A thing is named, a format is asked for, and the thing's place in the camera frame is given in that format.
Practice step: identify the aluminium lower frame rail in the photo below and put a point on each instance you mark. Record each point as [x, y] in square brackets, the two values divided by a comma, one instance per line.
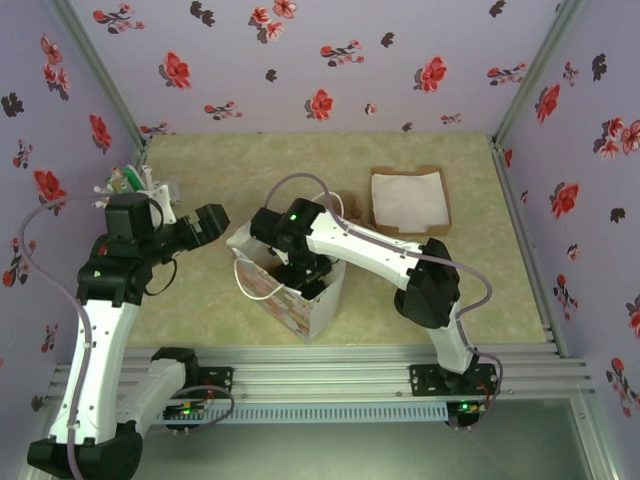
[595, 440]

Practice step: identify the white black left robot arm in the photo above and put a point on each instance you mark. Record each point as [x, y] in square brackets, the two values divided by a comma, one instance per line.
[100, 350]

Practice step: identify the printed white paper gift bag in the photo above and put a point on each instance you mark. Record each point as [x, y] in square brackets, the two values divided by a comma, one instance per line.
[325, 315]

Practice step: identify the white wrapped drinking straw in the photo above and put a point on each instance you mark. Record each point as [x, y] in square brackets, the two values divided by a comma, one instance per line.
[147, 176]
[101, 191]
[99, 204]

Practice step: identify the white paper napkin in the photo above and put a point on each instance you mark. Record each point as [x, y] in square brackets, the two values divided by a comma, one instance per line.
[407, 200]

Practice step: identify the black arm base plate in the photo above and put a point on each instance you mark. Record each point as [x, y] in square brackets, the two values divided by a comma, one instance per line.
[425, 380]
[220, 382]

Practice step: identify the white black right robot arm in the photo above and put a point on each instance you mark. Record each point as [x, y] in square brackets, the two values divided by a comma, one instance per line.
[370, 250]

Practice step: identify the aluminium frame post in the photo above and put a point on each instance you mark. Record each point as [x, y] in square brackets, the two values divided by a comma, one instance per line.
[98, 65]
[539, 65]

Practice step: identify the brown paper drinking straw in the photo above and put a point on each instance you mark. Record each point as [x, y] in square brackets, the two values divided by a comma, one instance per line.
[116, 181]

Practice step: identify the small controller circuit board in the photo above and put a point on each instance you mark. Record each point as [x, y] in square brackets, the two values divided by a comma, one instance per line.
[185, 412]
[465, 407]

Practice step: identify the brown cardboard napkin tray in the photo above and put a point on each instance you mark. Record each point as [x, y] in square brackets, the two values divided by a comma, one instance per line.
[447, 200]

